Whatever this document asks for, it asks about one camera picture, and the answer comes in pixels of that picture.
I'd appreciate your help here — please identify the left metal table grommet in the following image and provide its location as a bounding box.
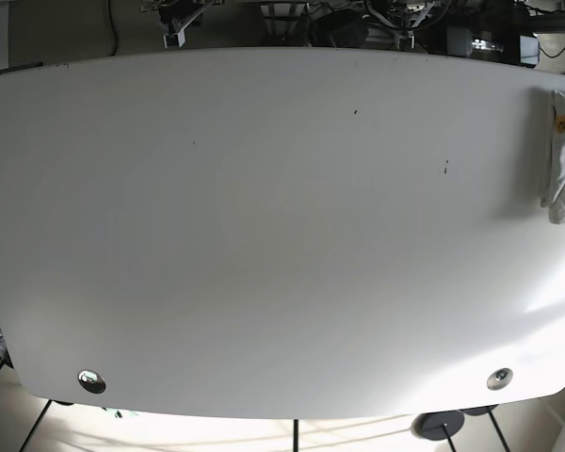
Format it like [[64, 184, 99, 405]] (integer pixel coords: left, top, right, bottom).
[[77, 369, 106, 395]]

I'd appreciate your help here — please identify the metal table grommet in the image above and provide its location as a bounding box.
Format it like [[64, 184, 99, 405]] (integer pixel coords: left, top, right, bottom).
[[77, 369, 106, 395], [486, 367, 513, 391]]

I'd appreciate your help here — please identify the round black stand base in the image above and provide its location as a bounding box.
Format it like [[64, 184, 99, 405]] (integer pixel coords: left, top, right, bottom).
[[413, 411, 465, 442]]

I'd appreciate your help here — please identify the right metal table grommet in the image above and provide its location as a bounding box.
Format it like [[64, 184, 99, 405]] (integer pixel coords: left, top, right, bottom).
[[486, 367, 513, 391]]

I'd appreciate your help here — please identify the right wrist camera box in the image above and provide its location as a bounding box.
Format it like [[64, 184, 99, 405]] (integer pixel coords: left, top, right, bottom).
[[163, 30, 186, 49]]

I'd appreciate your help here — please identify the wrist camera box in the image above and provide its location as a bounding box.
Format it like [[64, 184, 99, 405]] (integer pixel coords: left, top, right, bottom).
[[395, 35, 414, 51], [163, 30, 186, 49]]

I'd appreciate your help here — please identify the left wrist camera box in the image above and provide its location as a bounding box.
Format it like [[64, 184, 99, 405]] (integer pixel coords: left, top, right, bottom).
[[395, 35, 414, 51]]

